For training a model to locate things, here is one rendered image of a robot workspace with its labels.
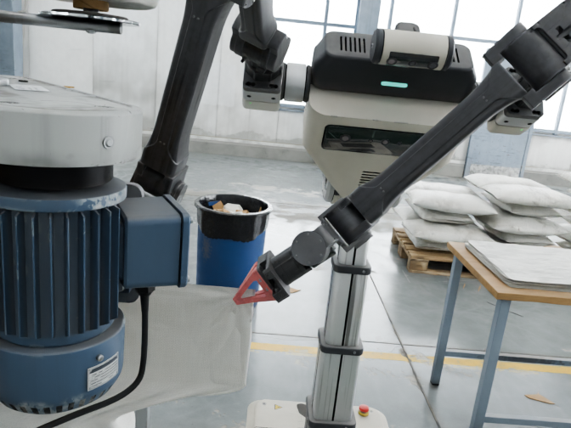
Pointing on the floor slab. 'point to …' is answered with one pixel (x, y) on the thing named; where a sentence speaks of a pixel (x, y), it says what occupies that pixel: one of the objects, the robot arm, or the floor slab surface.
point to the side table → (503, 292)
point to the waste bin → (229, 239)
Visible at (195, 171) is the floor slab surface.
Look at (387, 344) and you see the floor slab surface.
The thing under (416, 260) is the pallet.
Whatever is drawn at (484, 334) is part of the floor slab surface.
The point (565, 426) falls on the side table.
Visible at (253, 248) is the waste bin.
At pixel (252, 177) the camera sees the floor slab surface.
